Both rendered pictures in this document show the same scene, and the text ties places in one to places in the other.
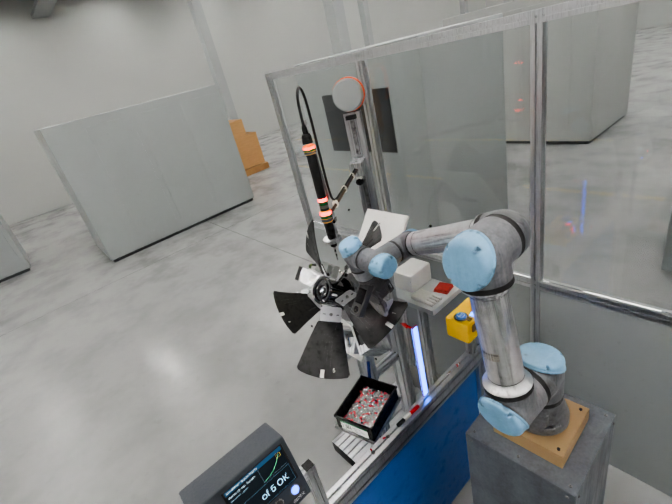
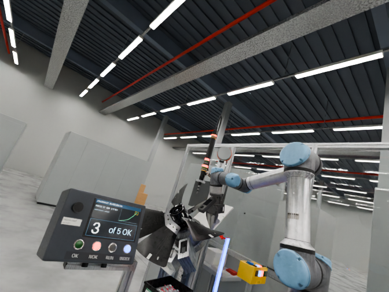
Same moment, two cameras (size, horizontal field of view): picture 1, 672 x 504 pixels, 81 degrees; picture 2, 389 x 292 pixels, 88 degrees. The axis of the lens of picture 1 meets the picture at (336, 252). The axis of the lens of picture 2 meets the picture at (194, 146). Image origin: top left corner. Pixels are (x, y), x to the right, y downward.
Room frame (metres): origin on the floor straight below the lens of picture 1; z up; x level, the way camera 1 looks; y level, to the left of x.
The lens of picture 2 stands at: (-0.08, 0.18, 1.33)
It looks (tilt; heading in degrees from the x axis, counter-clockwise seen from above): 14 degrees up; 358
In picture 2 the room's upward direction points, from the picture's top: 18 degrees clockwise
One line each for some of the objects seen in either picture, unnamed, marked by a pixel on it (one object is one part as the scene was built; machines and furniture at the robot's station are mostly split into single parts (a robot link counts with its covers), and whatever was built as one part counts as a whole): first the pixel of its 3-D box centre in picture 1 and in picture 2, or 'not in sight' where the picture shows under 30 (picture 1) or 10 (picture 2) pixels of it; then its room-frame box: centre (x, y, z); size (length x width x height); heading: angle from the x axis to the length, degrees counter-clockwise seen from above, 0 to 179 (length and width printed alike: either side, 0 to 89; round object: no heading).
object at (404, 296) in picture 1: (419, 291); (215, 268); (1.76, -0.39, 0.85); 0.36 x 0.24 x 0.03; 35
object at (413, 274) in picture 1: (410, 274); (213, 255); (1.84, -0.37, 0.92); 0.17 x 0.16 x 0.11; 125
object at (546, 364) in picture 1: (538, 371); (311, 269); (0.74, -0.44, 1.21); 0.13 x 0.12 x 0.14; 122
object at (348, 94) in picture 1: (348, 94); (224, 153); (2.03, -0.25, 1.88); 0.17 x 0.15 x 0.16; 35
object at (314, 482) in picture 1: (315, 485); (122, 289); (0.76, 0.23, 0.96); 0.03 x 0.03 x 0.20; 35
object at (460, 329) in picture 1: (468, 321); (252, 273); (1.22, -0.45, 1.02); 0.16 x 0.10 x 0.11; 125
